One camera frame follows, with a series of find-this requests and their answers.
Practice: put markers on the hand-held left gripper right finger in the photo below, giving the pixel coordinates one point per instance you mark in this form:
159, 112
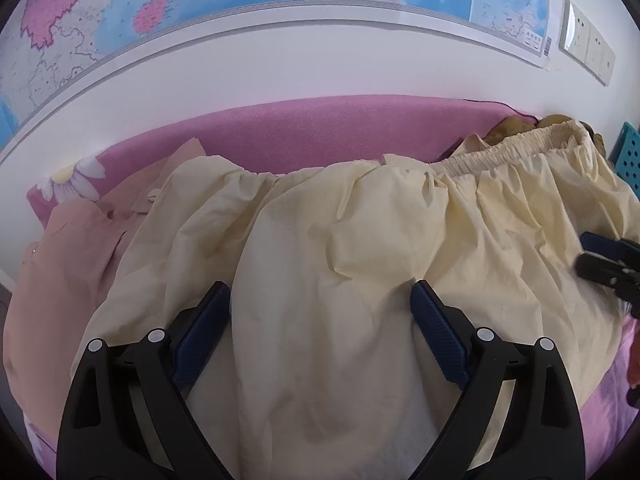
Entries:
440, 335

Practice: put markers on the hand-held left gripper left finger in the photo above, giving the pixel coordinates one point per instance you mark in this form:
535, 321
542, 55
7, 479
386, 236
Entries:
200, 330

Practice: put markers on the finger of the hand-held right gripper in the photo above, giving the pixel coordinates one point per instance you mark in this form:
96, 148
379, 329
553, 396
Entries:
602, 241
597, 266

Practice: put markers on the cream elastic-waist pants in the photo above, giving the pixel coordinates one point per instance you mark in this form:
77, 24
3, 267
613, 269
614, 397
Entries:
325, 260

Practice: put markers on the teal perforated basket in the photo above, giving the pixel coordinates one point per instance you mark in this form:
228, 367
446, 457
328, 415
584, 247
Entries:
630, 155

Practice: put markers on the olive brown garment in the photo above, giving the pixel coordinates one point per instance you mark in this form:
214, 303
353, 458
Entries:
510, 127

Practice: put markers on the peach shirt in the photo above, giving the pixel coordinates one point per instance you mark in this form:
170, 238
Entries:
65, 260

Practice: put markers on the pink floral bed sheet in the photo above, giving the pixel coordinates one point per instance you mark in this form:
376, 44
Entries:
325, 130

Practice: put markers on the white wall socket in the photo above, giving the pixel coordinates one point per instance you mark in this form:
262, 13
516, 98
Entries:
602, 55

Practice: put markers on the white wall switch panel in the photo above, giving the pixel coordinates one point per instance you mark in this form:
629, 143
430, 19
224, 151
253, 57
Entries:
576, 27

